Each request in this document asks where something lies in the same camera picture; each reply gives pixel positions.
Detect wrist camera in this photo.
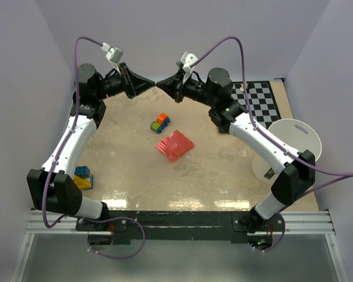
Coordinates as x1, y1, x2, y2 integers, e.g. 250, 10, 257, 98
176, 51, 198, 83
101, 42, 124, 72

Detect white trash bin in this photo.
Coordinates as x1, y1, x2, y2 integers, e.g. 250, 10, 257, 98
252, 119, 322, 184

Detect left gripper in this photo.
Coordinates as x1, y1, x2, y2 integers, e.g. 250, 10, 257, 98
95, 62, 155, 100

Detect yellow blue toy blocks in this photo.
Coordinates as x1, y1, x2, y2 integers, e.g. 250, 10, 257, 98
74, 166, 94, 190

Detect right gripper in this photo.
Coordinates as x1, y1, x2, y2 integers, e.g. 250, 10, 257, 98
156, 69, 217, 108

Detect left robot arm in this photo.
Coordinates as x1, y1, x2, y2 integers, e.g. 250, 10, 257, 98
26, 63, 155, 230

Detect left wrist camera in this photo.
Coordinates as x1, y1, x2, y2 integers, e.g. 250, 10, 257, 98
101, 42, 124, 72

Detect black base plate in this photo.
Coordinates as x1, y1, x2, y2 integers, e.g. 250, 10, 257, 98
75, 210, 285, 245

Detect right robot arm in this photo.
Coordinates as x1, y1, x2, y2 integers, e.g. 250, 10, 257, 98
156, 68, 315, 233

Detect red trash bag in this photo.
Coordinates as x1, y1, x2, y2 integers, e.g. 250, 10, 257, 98
155, 130, 195, 163

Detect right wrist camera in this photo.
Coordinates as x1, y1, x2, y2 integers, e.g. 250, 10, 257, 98
176, 51, 198, 83

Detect colourful toy block car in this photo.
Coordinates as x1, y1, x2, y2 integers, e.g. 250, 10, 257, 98
150, 113, 171, 134

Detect aluminium front rail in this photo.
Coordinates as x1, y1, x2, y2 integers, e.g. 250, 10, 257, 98
25, 211, 335, 235

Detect black white chessboard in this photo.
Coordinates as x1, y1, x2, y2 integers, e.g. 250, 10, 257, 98
226, 81, 281, 129

